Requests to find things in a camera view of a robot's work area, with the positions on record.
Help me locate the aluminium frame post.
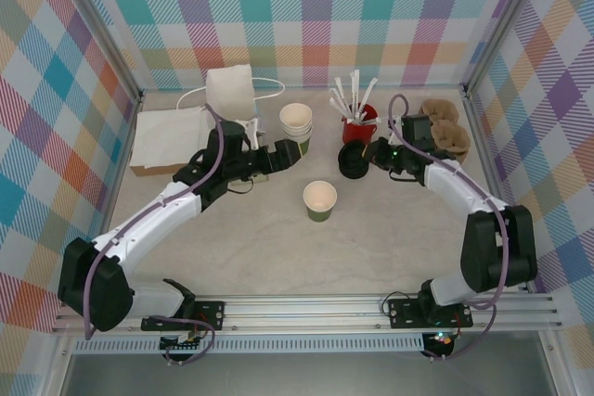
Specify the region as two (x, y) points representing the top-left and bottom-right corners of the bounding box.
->
(52, 0), (146, 112)
(462, 0), (545, 100)

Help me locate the small controller board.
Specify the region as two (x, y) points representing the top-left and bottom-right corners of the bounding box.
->
(159, 333), (205, 353)
(424, 330), (455, 356)

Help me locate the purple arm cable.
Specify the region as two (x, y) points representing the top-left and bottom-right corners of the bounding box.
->
(84, 103), (227, 367)
(387, 93), (511, 363)

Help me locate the red mug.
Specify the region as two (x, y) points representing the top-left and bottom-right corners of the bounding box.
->
(342, 103), (378, 146)

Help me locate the white paper napkin stack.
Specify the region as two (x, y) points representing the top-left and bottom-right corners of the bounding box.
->
(133, 106), (213, 170)

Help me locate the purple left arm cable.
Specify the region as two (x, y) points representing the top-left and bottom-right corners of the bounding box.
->
(84, 103), (227, 367)

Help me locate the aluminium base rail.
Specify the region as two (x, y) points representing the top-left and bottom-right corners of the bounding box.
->
(50, 292), (565, 335)

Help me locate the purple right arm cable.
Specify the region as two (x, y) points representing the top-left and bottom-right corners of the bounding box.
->
(387, 93), (511, 363)

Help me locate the slotted grey cable duct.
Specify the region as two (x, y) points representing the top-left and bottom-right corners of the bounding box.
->
(72, 338), (426, 355)

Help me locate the white paper carrier bag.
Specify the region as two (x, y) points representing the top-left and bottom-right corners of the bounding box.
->
(177, 63), (286, 126)

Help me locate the aluminium side rail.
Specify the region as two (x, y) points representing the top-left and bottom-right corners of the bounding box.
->
(95, 89), (146, 249)

